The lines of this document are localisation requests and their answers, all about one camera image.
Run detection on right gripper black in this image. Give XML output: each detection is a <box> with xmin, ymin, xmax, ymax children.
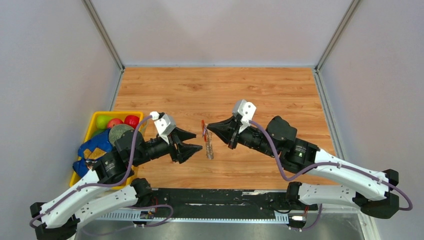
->
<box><xmin>207</xmin><ymin>115</ymin><xmax>278</xmax><ymax>159</ymax></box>

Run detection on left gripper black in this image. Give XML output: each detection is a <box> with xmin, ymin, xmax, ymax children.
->
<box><xmin>132</xmin><ymin>126</ymin><xmax>204</xmax><ymax>166</ymax></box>

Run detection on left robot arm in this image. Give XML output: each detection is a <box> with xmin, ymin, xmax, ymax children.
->
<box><xmin>29</xmin><ymin>126</ymin><xmax>202</xmax><ymax>240</ymax></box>

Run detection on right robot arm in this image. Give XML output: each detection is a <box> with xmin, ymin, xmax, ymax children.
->
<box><xmin>206</xmin><ymin>116</ymin><xmax>400</xmax><ymax>219</ymax></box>

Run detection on red tomato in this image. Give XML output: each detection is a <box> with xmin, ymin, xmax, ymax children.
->
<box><xmin>123</xmin><ymin>115</ymin><xmax>140</xmax><ymax>129</ymax></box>

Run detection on netted melon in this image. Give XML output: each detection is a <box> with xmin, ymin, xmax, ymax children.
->
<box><xmin>108</xmin><ymin>123</ymin><xmax>134</xmax><ymax>147</ymax></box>

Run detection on red apple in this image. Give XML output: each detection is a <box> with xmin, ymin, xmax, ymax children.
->
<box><xmin>106</xmin><ymin>118</ymin><xmax>124</xmax><ymax>129</ymax></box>

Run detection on green apple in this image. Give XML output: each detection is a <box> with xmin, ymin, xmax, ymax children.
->
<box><xmin>95</xmin><ymin>114</ymin><xmax>113</xmax><ymax>130</ymax></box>

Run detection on blue snack bag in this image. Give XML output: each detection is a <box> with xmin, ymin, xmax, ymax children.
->
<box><xmin>72</xmin><ymin>128</ymin><xmax>113</xmax><ymax>178</ymax></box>

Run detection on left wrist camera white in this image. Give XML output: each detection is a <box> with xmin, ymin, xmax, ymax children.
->
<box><xmin>150</xmin><ymin>111</ymin><xmax>177</xmax><ymax>145</ymax></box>

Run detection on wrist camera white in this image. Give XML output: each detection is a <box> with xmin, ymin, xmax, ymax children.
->
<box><xmin>232</xmin><ymin>99</ymin><xmax>257</xmax><ymax>134</ymax></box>
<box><xmin>150</xmin><ymin>111</ymin><xmax>177</xmax><ymax>145</ymax></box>

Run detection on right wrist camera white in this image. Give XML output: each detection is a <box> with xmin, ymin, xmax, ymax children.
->
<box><xmin>232</xmin><ymin>99</ymin><xmax>257</xmax><ymax>134</ymax></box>

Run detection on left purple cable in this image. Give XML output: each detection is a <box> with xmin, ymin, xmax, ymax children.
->
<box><xmin>29</xmin><ymin>114</ymin><xmax>175</xmax><ymax>229</ymax></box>

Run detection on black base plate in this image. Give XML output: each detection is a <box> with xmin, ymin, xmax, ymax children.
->
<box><xmin>135</xmin><ymin>188</ymin><xmax>319</xmax><ymax>216</ymax></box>

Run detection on white slotted cable duct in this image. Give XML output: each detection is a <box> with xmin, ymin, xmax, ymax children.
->
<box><xmin>95</xmin><ymin>206</ymin><xmax>289</xmax><ymax>224</ymax></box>

